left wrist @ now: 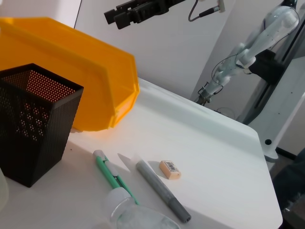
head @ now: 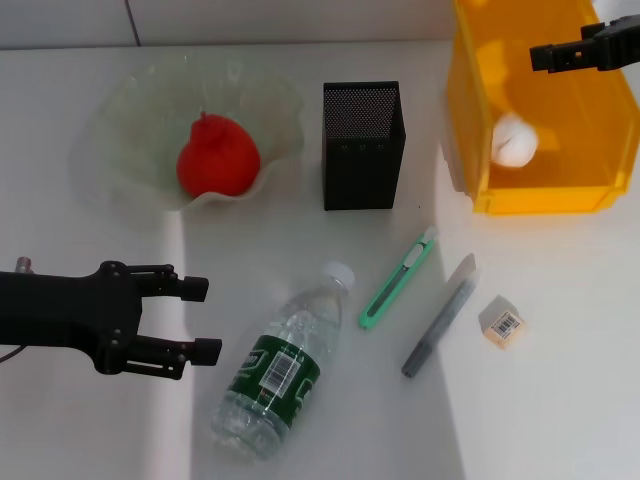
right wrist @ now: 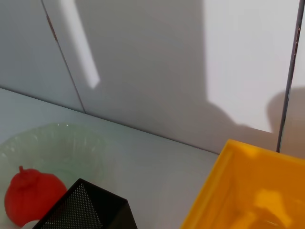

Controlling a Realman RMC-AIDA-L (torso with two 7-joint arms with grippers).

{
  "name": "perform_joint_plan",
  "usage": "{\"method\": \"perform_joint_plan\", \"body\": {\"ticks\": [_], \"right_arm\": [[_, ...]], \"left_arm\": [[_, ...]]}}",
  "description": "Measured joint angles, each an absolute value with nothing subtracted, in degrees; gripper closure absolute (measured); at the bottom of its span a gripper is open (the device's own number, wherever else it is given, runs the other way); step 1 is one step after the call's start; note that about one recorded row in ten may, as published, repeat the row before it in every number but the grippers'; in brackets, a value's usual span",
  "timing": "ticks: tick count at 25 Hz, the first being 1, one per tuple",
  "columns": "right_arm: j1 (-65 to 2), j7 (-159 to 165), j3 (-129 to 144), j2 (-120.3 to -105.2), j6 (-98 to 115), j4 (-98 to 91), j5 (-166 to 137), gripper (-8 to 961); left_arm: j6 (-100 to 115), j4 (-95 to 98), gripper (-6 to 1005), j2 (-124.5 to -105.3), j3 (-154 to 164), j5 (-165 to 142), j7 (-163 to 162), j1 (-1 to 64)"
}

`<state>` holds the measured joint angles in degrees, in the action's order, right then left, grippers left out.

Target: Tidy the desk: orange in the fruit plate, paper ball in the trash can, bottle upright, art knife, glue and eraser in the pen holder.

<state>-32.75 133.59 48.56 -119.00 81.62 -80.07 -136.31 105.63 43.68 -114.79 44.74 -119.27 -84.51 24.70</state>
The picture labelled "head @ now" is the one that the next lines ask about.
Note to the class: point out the eraser with barcode sleeve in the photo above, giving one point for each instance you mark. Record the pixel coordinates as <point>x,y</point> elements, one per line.
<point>502,322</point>

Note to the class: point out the green utility knife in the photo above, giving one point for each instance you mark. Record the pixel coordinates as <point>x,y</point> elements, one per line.
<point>395,280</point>

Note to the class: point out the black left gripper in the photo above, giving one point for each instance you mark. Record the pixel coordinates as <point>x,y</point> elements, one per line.
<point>60,310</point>

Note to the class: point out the water bottle with green label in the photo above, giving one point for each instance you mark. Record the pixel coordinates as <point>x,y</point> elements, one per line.
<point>280,370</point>

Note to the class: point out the yellow plastic storage bin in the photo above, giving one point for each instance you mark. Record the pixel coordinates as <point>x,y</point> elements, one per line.
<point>565,190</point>

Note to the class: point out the white paper ball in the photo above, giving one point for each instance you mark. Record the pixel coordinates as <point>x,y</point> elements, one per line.
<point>515,142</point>

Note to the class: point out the grey pen with clear cap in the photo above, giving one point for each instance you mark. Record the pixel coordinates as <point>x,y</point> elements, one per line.
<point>440,320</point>

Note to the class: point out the black mesh pen holder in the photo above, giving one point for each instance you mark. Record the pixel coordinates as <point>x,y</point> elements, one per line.
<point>360,170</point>

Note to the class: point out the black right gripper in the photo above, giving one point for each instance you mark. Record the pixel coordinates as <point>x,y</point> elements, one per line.
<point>625,50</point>

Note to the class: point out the clear wavy glass fruit plate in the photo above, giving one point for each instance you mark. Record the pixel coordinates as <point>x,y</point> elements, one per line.
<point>130,130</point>

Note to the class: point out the red-orange fruit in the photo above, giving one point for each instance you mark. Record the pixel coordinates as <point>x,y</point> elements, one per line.
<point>220,160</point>

